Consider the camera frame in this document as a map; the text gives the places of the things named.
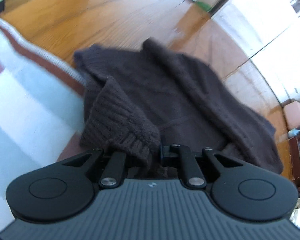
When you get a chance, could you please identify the dark brown knit sweater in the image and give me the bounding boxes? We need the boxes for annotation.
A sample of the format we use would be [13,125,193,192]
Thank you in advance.
[73,38,283,178]

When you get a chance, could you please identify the white cabinet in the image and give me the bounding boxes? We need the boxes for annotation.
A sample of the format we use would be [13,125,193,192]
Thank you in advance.
[211,0,300,104]

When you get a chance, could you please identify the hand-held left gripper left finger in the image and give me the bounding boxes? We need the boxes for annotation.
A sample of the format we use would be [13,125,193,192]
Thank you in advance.
[62,148,127,189]

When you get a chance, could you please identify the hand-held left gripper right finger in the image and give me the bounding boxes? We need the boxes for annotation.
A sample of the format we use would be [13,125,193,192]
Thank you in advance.
[160,144,243,190]

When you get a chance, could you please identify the pink container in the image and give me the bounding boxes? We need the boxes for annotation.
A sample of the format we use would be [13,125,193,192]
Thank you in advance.
[283,101,300,132]

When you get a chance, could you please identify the checkered mat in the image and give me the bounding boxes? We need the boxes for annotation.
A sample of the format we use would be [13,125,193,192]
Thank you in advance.
[0,17,90,233]

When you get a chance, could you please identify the dark wooden shelf unit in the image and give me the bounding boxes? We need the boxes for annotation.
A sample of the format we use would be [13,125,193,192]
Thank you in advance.
[287,130,300,188]

